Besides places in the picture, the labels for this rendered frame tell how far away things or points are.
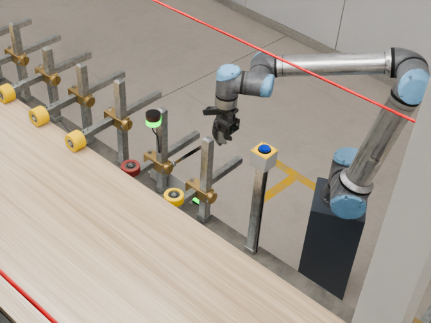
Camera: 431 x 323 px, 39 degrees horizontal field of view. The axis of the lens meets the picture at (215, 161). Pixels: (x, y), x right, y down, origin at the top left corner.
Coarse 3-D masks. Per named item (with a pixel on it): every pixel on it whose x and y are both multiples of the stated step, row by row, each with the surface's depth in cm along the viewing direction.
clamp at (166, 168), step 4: (152, 152) 267; (144, 156) 266; (148, 156) 264; (152, 156) 264; (144, 160) 267; (152, 160) 263; (168, 160) 263; (156, 164) 262; (160, 164) 261; (164, 164) 261; (168, 164) 261; (156, 168) 264; (160, 168) 262; (164, 168) 261; (168, 168) 261; (172, 168) 263; (160, 172) 263; (164, 172) 261; (168, 172) 262
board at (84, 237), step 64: (0, 128) 269; (0, 192) 239; (64, 192) 240; (128, 192) 242; (0, 256) 214; (64, 256) 216; (128, 256) 217; (192, 256) 218; (64, 320) 195; (128, 320) 197; (192, 320) 198; (256, 320) 199; (320, 320) 200
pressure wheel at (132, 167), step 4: (128, 160) 256; (132, 160) 256; (124, 164) 254; (128, 164) 255; (132, 164) 255; (136, 164) 254; (124, 168) 252; (128, 168) 253; (132, 168) 253; (136, 168) 253; (128, 172) 251; (132, 172) 251; (136, 172) 252; (132, 176) 253
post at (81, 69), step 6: (78, 66) 270; (84, 66) 270; (78, 72) 272; (84, 72) 272; (78, 78) 274; (84, 78) 273; (78, 84) 276; (84, 84) 275; (78, 90) 279; (84, 90) 277; (84, 96) 279; (84, 108) 283; (90, 108) 286; (84, 114) 285; (90, 114) 287; (84, 120) 288; (90, 120) 289; (84, 126) 291; (90, 138) 295
